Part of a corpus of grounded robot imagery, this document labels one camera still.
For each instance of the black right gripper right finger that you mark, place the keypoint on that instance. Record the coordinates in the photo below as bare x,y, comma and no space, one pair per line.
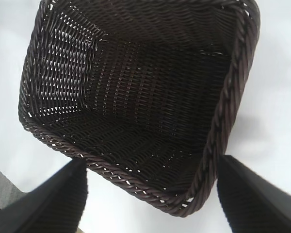
262,204

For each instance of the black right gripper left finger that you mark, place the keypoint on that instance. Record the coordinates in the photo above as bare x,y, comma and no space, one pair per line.
46,206

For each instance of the dark brown woven basket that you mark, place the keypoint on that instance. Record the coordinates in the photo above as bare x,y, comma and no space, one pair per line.
140,97

